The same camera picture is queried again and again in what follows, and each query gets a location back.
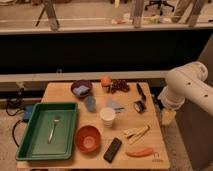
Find light blue towel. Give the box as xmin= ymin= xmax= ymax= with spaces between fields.
xmin=106 ymin=100 xmax=125 ymax=113

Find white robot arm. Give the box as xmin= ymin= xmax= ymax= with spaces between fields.
xmin=158 ymin=61 xmax=213 ymax=126

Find black tape roll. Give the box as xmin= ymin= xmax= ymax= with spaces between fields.
xmin=133 ymin=101 xmax=146 ymax=113

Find beige wooden clips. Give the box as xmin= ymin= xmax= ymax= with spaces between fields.
xmin=123 ymin=125 xmax=150 ymax=144

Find orange carrot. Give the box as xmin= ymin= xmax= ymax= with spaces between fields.
xmin=126 ymin=148 xmax=154 ymax=157

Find dark red grapes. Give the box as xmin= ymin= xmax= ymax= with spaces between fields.
xmin=110 ymin=79 xmax=130 ymax=93

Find black remote control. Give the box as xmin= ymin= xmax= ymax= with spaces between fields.
xmin=103 ymin=138 xmax=122 ymax=163

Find white paper cup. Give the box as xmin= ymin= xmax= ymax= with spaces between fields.
xmin=100 ymin=107 xmax=116 ymax=127

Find orange fruit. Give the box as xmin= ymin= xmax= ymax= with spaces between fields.
xmin=101 ymin=76 xmax=112 ymax=87

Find blue plastic cup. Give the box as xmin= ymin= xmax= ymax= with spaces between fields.
xmin=84 ymin=96 xmax=96 ymax=112

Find red orange bowl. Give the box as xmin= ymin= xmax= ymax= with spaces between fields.
xmin=75 ymin=125 xmax=101 ymax=153

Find blue sponge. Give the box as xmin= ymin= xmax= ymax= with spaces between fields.
xmin=73 ymin=86 xmax=89 ymax=96

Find purple bowl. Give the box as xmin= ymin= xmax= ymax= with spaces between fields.
xmin=71 ymin=80 xmax=93 ymax=98

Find metal spoon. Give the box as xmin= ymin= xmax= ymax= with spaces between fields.
xmin=48 ymin=116 xmax=60 ymax=144

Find black office chair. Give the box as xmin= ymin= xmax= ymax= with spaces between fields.
xmin=144 ymin=0 xmax=175 ymax=16

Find green plastic tray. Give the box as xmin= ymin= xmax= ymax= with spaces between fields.
xmin=16 ymin=102 xmax=78 ymax=161

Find blue box on floor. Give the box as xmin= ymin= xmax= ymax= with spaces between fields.
xmin=23 ymin=105 xmax=33 ymax=122

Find black handled knife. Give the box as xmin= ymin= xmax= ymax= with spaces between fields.
xmin=136 ymin=83 xmax=146 ymax=101

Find black cable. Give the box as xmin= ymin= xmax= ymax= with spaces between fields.
xmin=5 ymin=88 xmax=24 ymax=118

